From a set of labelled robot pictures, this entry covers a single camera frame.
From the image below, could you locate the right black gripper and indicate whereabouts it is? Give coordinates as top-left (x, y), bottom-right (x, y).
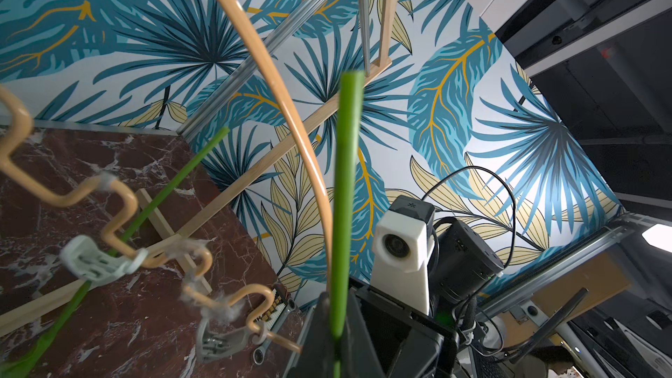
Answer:
top-left (349, 278), bottom-right (460, 377)

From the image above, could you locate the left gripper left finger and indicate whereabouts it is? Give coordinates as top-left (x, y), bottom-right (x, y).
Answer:
top-left (287, 292), bottom-right (334, 378)

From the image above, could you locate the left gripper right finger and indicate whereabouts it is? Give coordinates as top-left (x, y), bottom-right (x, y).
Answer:
top-left (339, 301), bottom-right (385, 378)

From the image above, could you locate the tan wavy clothes hanger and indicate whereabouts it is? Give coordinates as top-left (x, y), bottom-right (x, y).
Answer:
top-left (0, 0), bottom-right (335, 355)

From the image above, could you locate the white tulip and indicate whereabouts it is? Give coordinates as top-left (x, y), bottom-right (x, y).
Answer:
top-left (329, 71), bottom-right (366, 377)

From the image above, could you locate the pink tulip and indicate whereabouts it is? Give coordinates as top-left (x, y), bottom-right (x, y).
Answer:
top-left (1, 127), bottom-right (229, 377)

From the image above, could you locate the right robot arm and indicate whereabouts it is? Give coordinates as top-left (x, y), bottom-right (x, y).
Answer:
top-left (350, 217), bottom-right (503, 377)

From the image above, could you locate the silver wrench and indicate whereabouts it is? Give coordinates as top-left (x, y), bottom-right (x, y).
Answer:
top-left (252, 320), bottom-right (283, 366)

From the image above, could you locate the small black box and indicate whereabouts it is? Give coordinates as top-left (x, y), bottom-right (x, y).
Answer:
top-left (259, 286), bottom-right (297, 328)

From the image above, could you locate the grey clothespin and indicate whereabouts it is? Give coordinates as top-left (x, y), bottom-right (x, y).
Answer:
top-left (196, 318), bottom-right (269, 363)

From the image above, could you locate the white clothespin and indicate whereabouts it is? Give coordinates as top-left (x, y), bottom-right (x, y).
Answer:
top-left (59, 234), bottom-right (149, 288)

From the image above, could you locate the metal rack rod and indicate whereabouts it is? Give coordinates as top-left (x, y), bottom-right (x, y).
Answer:
top-left (358, 0), bottom-right (371, 75)

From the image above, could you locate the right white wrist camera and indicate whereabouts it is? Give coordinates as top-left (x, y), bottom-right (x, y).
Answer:
top-left (370, 195), bottom-right (436, 315)

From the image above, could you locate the wooden clothes rack frame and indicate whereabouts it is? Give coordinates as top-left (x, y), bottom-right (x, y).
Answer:
top-left (0, 0), bottom-right (406, 337)

